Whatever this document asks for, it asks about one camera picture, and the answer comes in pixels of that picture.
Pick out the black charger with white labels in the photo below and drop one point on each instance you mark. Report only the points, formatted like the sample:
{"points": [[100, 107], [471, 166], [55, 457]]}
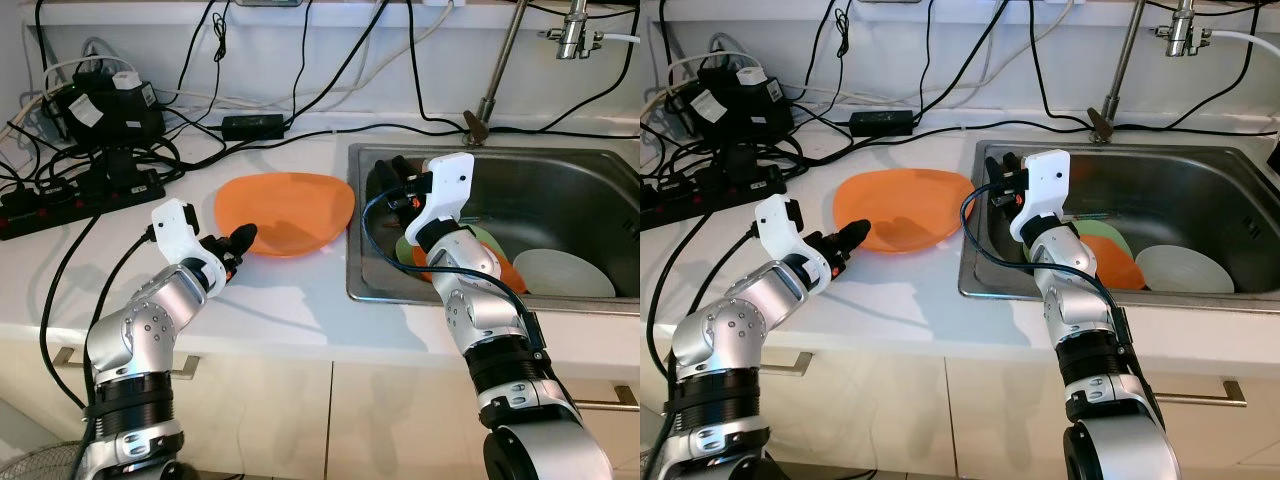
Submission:
{"points": [[105, 110], [740, 105]]}

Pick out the black power strip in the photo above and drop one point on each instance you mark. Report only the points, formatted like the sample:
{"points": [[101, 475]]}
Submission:
{"points": [[700, 198], [60, 205]]}

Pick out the black plug block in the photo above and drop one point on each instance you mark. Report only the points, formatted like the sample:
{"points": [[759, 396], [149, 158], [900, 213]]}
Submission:
{"points": [[120, 168], [747, 162]]}

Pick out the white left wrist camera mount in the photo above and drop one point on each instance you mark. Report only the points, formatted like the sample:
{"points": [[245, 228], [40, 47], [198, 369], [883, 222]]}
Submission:
{"points": [[175, 225], [785, 222]]}

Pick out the small black power adapter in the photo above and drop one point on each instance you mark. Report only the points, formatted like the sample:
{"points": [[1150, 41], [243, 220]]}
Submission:
{"points": [[253, 127], [882, 122]]}

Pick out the orange plastic bowl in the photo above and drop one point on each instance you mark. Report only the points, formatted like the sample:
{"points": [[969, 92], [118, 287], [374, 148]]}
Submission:
{"points": [[1115, 265], [508, 275]]}

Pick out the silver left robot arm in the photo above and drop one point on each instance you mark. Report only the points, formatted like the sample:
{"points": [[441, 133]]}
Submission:
{"points": [[140, 330], [730, 340]]}

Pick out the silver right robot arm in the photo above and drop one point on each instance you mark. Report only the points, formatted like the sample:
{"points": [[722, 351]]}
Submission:
{"points": [[490, 320], [1085, 320]]}

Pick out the white bowl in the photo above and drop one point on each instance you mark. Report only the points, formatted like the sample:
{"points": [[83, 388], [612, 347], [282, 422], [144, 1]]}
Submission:
{"points": [[1185, 270], [565, 275]]}

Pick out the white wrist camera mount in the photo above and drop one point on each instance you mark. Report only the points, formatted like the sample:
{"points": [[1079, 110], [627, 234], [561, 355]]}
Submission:
{"points": [[175, 225], [785, 222], [445, 190], [1042, 185]]}

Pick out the stainless steel sink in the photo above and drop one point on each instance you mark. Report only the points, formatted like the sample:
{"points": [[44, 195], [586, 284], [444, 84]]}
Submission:
{"points": [[1180, 190], [560, 195]]}

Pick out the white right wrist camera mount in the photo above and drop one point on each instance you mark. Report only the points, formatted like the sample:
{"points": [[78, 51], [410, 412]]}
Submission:
{"points": [[445, 190], [1042, 185]]}

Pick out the metal sink faucet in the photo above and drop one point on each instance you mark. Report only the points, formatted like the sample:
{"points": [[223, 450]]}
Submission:
{"points": [[498, 75], [1120, 75]]}

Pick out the chrome filter tap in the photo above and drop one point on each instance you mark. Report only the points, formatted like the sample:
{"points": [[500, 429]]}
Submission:
{"points": [[1185, 35], [575, 38]]}

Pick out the green plate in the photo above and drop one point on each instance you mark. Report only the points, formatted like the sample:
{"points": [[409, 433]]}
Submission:
{"points": [[485, 240], [1105, 232]]}

